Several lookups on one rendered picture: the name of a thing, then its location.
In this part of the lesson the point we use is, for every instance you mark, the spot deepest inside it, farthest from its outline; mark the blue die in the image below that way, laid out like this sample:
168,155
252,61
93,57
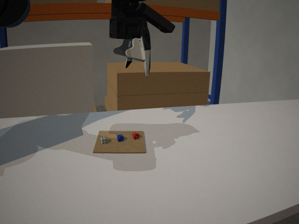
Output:
120,138

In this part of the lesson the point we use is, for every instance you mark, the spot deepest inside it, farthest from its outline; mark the red die with white pips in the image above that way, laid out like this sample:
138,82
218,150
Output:
135,135

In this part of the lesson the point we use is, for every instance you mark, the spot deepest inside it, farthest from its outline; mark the tan square mat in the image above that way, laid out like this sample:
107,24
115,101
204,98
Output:
129,145

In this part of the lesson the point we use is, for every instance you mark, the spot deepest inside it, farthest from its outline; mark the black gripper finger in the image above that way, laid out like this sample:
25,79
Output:
121,50
141,48

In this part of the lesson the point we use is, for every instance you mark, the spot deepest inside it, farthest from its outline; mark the beige die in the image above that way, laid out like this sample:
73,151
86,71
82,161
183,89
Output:
104,140

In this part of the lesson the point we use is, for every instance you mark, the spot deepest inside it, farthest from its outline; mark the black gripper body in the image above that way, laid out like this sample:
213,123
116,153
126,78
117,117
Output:
125,21

